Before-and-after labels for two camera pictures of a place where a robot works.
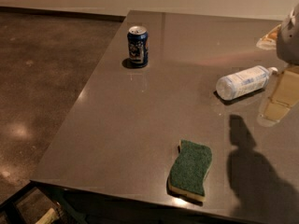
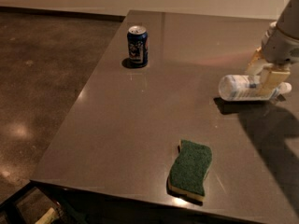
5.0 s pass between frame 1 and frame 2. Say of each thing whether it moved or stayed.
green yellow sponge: stayed
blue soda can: stayed
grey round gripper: moved
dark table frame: stayed
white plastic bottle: moved
